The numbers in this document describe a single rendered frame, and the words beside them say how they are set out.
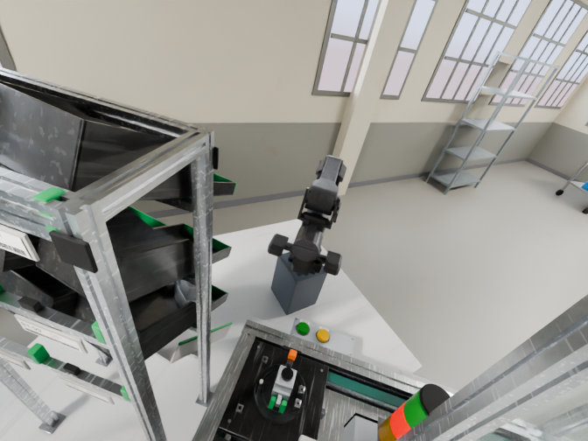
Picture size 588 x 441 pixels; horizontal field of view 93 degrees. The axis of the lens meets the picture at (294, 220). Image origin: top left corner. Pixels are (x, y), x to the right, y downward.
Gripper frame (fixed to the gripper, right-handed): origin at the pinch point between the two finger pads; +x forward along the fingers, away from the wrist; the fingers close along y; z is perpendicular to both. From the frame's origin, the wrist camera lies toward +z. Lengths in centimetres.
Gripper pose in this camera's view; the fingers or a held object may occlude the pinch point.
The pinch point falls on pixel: (301, 266)
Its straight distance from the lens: 75.6
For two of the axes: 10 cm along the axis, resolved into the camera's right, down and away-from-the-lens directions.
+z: -2.6, 5.5, -7.9
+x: -1.9, 7.8, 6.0
